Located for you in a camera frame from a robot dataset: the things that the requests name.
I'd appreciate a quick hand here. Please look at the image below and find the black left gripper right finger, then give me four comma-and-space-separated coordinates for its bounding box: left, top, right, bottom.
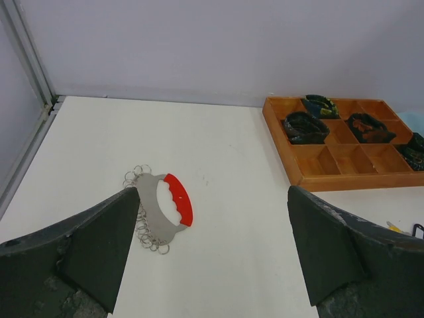
288, 185, 423, 317

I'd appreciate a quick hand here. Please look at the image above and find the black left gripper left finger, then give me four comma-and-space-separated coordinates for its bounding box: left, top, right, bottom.
1, 187, 140, 317

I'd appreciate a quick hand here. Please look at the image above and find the metal key organizer red handle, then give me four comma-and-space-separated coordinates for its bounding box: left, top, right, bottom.
123, 164, 194, 255

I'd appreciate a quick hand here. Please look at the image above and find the yellow tagged key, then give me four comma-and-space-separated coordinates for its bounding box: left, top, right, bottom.
386, 221, 411, 236

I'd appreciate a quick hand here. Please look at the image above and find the black hook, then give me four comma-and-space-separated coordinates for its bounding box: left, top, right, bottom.
412, 223, 424, 239

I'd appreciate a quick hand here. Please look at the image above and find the dark rolled cloth green pattern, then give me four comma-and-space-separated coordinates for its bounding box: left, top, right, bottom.
395, 132, 424, 172

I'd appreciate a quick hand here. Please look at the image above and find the dark rolled cloth orange pattern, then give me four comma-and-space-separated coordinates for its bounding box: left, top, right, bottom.
346, 113, 397, 144

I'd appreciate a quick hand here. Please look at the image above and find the dark rolled cloth grey pattern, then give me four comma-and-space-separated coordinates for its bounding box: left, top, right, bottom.
281, 111, 330, 144

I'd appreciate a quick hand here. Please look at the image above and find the light blue cloth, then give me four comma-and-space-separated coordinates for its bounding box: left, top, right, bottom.
397, 111, 424, 136

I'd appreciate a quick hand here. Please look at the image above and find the dark rolled cloth yellow pattern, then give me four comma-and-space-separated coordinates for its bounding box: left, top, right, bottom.
301, 94, 340, 119

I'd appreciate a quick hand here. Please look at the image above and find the aluminium frame post left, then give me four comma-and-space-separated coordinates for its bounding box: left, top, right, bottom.
1, 1, 57, 113

